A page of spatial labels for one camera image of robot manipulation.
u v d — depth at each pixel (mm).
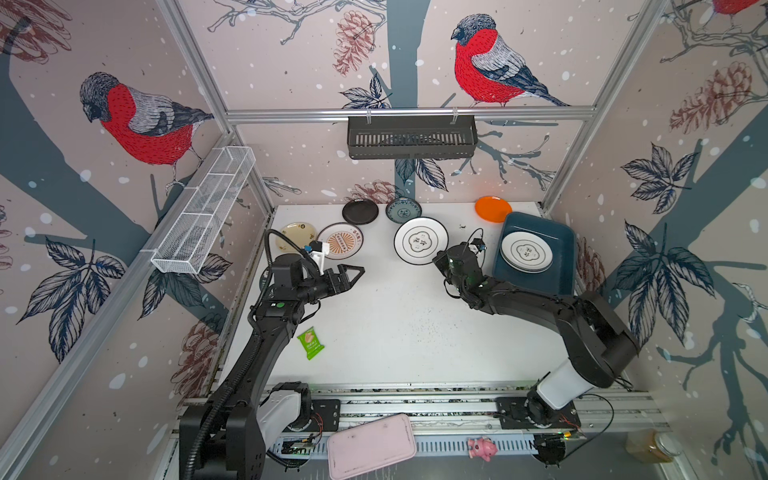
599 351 451
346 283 694
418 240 951
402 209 1212
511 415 728
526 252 1037
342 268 701
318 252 732
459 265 682
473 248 814
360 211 1225
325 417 735
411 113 968
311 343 853
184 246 713
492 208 1193
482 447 673
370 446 684
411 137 1045
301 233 1118
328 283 699
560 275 985
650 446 627
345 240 1104
